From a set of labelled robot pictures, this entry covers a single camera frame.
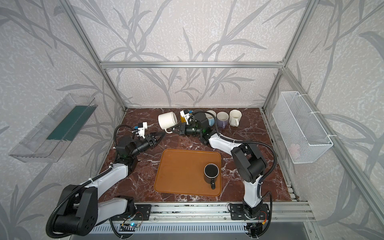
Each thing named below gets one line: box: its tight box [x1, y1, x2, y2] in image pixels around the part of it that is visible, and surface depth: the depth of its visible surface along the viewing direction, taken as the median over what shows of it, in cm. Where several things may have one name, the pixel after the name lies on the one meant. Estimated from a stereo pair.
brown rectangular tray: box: [154, 148, 222, 197], surface depth 88 cm
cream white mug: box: [158, 111, 178, 134], surface depth 80 cm
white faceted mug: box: [229, 109, 242, 127], surface depth 106 cm
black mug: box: [204, 163, 220, 190], surface depth 79 cm
